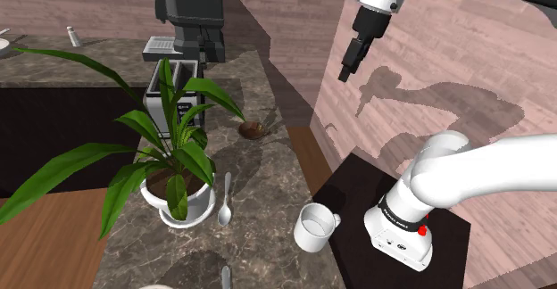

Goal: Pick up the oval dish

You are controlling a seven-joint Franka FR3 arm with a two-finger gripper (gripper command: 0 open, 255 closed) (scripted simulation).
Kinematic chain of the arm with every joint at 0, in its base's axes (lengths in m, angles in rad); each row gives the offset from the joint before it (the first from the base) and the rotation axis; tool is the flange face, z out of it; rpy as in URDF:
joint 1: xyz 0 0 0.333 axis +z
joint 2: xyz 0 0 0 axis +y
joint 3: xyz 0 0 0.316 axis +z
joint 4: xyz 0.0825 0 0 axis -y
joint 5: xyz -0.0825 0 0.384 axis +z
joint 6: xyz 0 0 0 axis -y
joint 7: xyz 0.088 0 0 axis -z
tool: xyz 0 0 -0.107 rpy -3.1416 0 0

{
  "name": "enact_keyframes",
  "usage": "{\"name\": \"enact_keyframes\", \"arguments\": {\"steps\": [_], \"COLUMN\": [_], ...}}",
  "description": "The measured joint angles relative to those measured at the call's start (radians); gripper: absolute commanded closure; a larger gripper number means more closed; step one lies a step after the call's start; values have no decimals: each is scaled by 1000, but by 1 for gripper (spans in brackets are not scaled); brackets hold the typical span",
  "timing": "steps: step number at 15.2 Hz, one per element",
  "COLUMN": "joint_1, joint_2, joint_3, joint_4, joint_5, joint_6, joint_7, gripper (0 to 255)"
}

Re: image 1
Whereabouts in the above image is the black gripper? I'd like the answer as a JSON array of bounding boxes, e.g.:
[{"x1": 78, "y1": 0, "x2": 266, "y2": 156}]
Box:
[{"x1": 337, "y1": 5, "x2": 392, "y2": 84}]

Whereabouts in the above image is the brown round fruit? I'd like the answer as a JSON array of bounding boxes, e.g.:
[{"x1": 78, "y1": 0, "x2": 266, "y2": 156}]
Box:
[{"x1": 237, "y1": 120, "x2": 271, "y2": 141}]

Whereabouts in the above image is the dark grey coffee machine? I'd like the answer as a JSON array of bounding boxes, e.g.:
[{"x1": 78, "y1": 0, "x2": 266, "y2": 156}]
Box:
[{"x1": 141, "y1": 0, "x2": 227, "y2": 64}]

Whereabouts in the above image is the white mug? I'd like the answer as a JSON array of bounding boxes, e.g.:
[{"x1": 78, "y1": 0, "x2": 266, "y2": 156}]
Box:
[{"x1": 293, "y1": 202, "x2": 342, "y2": 253}]

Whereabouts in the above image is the silver toaster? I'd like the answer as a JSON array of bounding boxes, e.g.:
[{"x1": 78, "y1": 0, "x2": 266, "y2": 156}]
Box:
[{"x1": 143, "y1": 58, "x2": 206, "y2": 139}]

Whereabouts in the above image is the silver spoon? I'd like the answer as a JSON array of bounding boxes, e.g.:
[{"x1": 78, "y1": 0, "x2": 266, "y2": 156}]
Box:
[{"x1": 217, "y1": 171, "x2": 233, "y2": 227}]

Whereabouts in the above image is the dark robot stand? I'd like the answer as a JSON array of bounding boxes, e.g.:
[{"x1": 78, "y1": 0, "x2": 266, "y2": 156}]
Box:
[{"x1": 312, "y1": 152, "x2": 472, "y2": 289}]

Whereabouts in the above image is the green plant in white pot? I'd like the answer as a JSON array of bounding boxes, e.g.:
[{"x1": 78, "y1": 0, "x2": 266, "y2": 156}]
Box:
[{"x1": 0, "y1": 46, "x2": 247, "y2": 242}]

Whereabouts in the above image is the white salt shaker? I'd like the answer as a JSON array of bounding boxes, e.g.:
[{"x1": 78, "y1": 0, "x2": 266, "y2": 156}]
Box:
[{"x1": 65, "y1": 25, "x2": 83, "y2": 48}]

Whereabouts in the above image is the white plate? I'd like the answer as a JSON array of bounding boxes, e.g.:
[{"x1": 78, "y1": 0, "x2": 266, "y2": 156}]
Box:
[{"x1": 0, "y1": 28, "x2": 12, "y2": 56}]

